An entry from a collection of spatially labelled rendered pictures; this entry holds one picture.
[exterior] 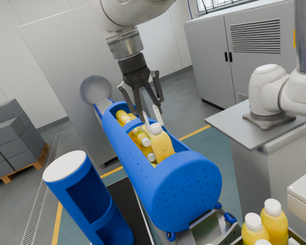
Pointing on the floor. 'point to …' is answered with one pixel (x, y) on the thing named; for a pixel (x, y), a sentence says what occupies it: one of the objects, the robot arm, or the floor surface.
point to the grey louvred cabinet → (239, 48)
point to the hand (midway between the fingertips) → (152, 118)
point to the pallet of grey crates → (13, 142)
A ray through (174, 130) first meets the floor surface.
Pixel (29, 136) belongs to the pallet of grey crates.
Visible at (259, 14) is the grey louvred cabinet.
